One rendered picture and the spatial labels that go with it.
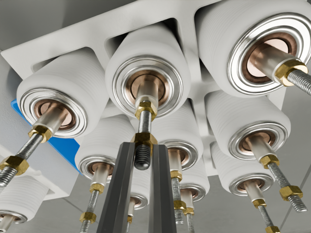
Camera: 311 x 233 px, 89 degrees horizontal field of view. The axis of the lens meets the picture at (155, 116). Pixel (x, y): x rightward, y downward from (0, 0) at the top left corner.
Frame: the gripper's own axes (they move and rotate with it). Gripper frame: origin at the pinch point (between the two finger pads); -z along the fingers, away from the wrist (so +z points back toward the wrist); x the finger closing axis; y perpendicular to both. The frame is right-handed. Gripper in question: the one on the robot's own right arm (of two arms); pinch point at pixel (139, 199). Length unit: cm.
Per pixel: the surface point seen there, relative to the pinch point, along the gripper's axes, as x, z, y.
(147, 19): 0.9, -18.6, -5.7
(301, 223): -111, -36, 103
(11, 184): 32.0, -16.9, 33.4
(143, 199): -1.0, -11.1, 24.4
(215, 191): -39, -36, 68
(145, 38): 0.8, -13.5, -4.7
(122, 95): 2.8, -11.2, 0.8
